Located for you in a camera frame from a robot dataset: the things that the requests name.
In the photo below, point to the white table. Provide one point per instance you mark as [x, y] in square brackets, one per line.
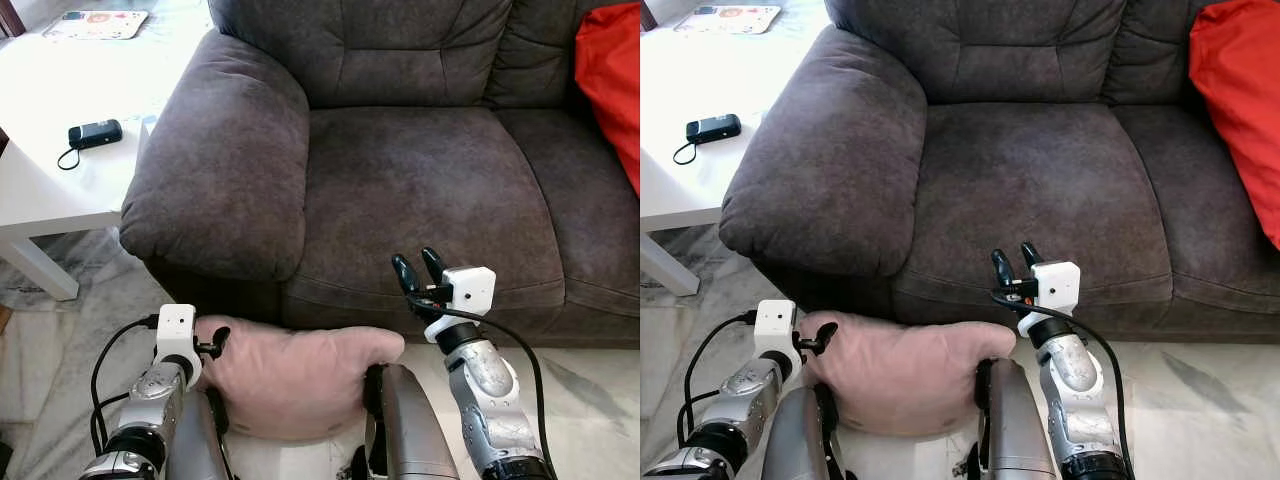
[60, 90]
[680, 80]

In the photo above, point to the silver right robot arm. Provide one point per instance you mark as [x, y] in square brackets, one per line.
[485, 370]
[1070, 365]

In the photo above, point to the grey left robot leg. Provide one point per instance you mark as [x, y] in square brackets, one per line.
[200, 440]
[800, 435]

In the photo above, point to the grey right robot leg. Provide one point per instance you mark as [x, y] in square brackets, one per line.
[410, 420]
[1020, 420]

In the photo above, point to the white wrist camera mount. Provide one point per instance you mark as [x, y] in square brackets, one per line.
[774, 325]
[1058, 283]
[472, 290]
[176, 330]

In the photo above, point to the grey robot leg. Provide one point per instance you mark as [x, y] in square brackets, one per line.
[1020, 420]
[410, 420]
[200, 440]
[800, 435]

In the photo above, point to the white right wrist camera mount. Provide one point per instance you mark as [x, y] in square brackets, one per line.
[1058, 283]
[472, 290]

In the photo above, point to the red pillow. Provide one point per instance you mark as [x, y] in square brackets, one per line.
[612, 90]
[1240, 100]

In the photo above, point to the pink pillow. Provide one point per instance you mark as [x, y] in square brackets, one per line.
[295, 375]
[900, 375]

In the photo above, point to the dark grey fabric sofa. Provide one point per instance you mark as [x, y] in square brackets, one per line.
[420, 170]
[1020, 170]

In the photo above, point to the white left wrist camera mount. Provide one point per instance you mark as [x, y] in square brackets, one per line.
[176, 330]
[774, 325]

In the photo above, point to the printed picture book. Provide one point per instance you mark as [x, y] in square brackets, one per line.
[95, 24]
[728, 19]

